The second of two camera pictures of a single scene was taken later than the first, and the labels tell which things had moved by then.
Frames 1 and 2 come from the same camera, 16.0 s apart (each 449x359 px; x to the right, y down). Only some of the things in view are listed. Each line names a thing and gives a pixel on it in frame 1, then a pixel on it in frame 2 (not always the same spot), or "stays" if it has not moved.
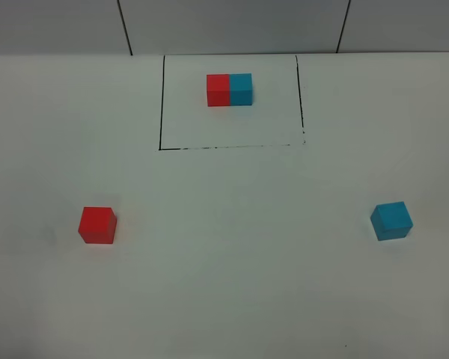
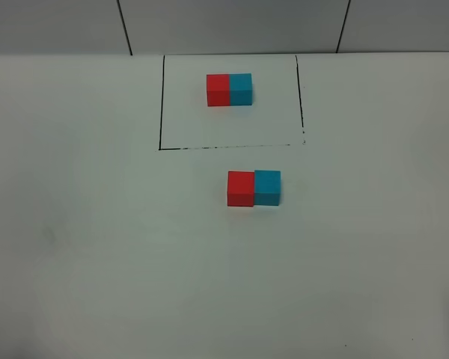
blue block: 391,221 → 267,187
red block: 97,224 → 241,188
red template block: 218,87 stays
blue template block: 241,91 stays
